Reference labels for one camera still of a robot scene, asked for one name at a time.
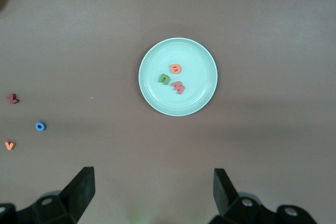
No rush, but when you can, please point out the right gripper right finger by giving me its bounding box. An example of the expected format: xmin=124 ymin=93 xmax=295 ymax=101
xmin=209 ymin=168 xmax=277 ymax=224

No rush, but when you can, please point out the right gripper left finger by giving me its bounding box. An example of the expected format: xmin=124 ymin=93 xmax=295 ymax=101
xmin=15 ymin=166 xmax=96 ymax=224

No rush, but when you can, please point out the salmon red letter w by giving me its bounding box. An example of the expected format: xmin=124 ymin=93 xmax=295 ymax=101
xmin=170 ymin=80 xmax=186 ymax=95

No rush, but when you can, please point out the green letter u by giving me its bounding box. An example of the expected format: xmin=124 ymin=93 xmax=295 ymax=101
xmin=157 ymin=73 xmax=170 ymax=86

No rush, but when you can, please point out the dark red letter z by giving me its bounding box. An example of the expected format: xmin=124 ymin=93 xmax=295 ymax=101
xmin=6 ymin=93 xmax=20 ymax=105

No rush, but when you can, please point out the green plate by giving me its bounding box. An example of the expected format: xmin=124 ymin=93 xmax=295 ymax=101
xmin=138 ymin=37 xmax=218 ymax=117

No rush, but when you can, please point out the brown table cover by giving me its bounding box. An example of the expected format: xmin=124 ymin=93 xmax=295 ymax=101
xmin=0 ymin=0 xmax=336 ymax=224

